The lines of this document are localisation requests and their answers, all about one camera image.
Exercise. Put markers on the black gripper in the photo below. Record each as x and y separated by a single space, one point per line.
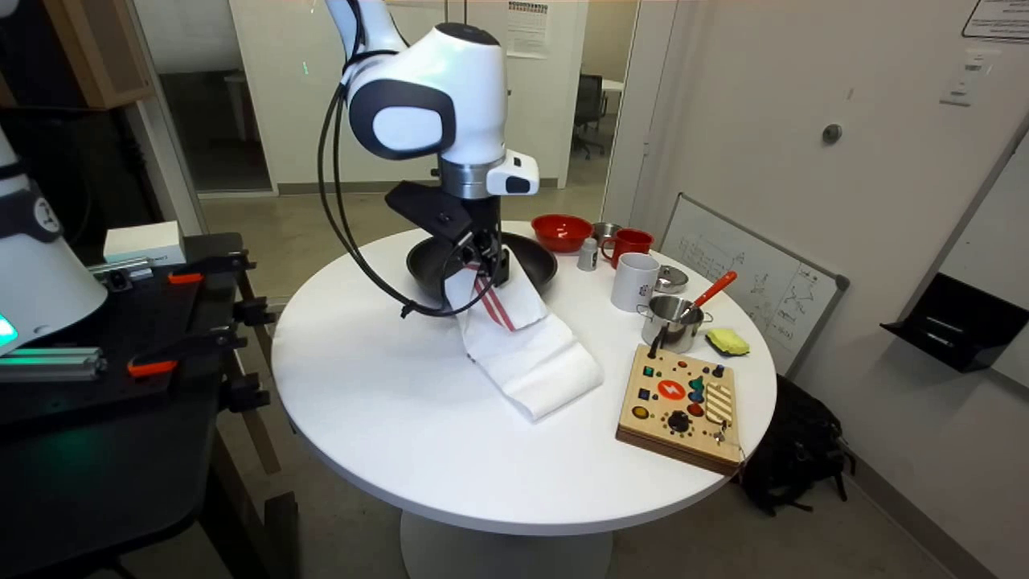
483 226

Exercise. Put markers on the black frying pan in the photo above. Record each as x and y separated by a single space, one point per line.
535 267

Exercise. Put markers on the white red-striped dish cloth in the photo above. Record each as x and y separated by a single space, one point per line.
535 370

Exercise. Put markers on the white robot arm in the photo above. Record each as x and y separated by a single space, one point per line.
471 76

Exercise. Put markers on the red bowl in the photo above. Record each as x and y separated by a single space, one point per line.
560 229

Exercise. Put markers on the white mug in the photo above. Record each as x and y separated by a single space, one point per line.
631 285

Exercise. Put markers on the red mug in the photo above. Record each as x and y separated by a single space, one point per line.
631 246

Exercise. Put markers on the white door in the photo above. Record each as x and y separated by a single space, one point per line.
541 122

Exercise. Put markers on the small silver metal cup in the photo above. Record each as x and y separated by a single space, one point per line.
675 278

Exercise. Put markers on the small metal saucepan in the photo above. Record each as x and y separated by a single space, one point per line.
672 321

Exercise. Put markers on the wooden busy board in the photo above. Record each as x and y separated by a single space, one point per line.
664 423

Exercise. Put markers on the black cart clamp knob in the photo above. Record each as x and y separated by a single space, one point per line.
246 392
253 314

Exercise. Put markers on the white paper notice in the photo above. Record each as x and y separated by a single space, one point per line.
532 33

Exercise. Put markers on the yellow green sponge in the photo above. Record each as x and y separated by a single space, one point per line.
728 342

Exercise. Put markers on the leaning whiteboard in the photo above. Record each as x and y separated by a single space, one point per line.
772 285

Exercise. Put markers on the white cardboard box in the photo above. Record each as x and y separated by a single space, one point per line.
147 246

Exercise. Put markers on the black backpack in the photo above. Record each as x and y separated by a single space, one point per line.
799 452

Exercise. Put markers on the black robot cart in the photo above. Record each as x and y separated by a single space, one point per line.
97 469

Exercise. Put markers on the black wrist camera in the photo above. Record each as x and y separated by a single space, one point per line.
424 210

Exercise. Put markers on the round metal wall knob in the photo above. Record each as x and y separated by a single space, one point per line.
832 132

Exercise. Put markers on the silver aluminium rail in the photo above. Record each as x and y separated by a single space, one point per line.
53 363

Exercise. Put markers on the wooden wall cabinet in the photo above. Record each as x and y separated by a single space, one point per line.
101 50

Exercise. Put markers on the black wall tray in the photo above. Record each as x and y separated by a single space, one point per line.
952 321

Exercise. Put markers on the small paper wall label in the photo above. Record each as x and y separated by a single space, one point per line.
959 98

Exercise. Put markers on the framed wall sign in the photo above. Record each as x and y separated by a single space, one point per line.
1003 19

